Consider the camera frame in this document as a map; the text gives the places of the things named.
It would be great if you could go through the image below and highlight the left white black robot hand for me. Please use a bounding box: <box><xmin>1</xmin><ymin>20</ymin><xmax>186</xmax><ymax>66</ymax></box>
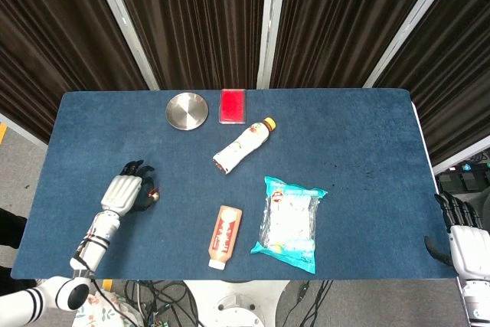
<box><xmin>100</xmin><ymin>159</ymin><xmax>159</xmax><ymax>217</ymax></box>

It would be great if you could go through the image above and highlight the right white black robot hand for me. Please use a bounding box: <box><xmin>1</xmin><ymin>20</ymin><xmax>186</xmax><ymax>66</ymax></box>
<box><xmin>423</xmin><ymin>190</ymin><xmax>490</xmax><ymax>281</ymax></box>

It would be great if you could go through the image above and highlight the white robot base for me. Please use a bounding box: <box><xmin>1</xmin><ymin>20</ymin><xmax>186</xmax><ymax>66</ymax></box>
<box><xmin>182</xmin><ymin>280</ymin><xmax>289</xmax><ymax>327</ymax></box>

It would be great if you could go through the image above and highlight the black equipment with teal knobs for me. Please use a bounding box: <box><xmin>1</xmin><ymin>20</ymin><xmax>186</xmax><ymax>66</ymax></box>
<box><xmin>436</xmin><ymin>150</ymin><xmax>490</xmax><ymax>205</ymax></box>

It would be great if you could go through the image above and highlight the round steel plate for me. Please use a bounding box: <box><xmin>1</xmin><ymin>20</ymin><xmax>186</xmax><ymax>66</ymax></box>
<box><xmin>165</xmin><ymin>91</ymin><xmax>210</xmax><ymax>131</ymax></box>

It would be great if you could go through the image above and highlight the brown sauce bottle white cap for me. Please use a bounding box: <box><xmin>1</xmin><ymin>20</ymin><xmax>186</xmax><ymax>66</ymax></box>
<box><xmin>207</xmin><ymin>204</ymin><xmax>243</xmax><ymax>270</ymax></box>

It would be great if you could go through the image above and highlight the floral cloth bag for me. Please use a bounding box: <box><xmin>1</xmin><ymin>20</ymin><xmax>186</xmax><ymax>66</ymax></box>
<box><xmin>71</xmin><ymin>289</ymin><xmax>145</xmax><ymax>327</ymax></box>

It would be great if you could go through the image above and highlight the white bottle orange cap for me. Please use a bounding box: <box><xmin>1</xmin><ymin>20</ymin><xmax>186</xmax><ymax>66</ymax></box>
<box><xmin>212</xmin><ymin>116</ymin><xmax>277</xmax><ymax>175</ymax></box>

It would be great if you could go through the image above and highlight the red rectangular box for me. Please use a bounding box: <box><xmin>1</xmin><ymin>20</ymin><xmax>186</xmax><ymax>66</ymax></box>
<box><xmin>218</xmin><ymin>88</ymin><xmax>247</xmax><ymax>126</ymax></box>

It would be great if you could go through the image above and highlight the blue table mat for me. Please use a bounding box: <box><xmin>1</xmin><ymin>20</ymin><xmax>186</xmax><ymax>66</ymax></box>
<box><xmin>10</xmin><ymin>87</ymin><xmax>459</xmax><ymax>281</ymax></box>

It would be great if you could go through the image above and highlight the dark brown curtain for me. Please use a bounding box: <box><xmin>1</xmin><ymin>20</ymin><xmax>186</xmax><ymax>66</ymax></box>
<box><xmin>269</xmin><ymin>0</ymin><xmax>446</xmax><ymax>90</ymax></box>
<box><xmin>0</xmin><ymin>0</ymin><xmax>149</xmax><ymax>145</ymax></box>
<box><xmin>373</xmin><ymin>0</ymin><xmax>490</xmax><ymax>167</ymax></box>
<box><xmin>106</xmin><ymin>0</ymin><xmax>268</xmax><ymax>90</ymax></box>

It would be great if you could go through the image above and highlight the teal snack bag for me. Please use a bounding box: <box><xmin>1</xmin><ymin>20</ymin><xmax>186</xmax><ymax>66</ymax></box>
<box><xmin>250</xmin><ymin>175</ymin><xmax>328</xmax><ymax>275</ymax></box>

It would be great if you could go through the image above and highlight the black cable bundle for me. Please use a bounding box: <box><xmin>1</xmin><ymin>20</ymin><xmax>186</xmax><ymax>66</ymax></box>
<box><xmin>124</xmin><ymin>280</ymin><xmax>204</xmax><ymax>327</ymax></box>

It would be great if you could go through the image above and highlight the grey partition post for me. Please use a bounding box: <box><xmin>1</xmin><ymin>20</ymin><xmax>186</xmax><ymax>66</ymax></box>
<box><xmin>86</xmin><ymin>0</ymin><xmax>160</xmax><ymax>91</ymax></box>
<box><xmin>255</xmin><ymin>0</ymin><xmax>289</xmax><ymax>90</ymax></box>
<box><xmin>362</xmin><ymin>0</ymin><xmax>472</xmax><ymax>89</ymax></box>

